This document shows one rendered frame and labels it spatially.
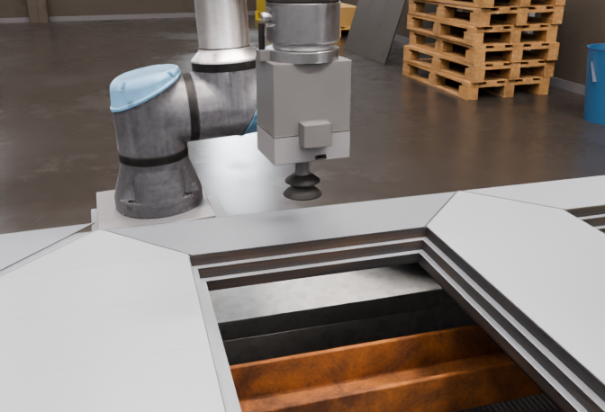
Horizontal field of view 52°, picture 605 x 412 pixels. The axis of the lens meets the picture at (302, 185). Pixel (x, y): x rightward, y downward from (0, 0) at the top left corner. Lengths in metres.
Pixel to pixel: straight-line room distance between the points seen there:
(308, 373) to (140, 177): 0.48
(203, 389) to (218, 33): 0.68
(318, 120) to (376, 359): 0.29
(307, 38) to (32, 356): 0.37
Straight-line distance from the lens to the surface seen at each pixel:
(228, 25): 1.04
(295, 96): 0.63
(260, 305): 0.89
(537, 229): 0.74
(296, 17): 0.61
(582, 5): 5.84
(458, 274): 0.65
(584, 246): 0.72
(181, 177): 1.06
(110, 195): 1.18
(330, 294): 0.91
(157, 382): 0.48
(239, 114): 1.05
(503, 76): 5.50
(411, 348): 0.76
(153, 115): 1.02
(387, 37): 6.89
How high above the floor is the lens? 1.14
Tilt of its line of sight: 21 degrees down
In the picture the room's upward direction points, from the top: straight up
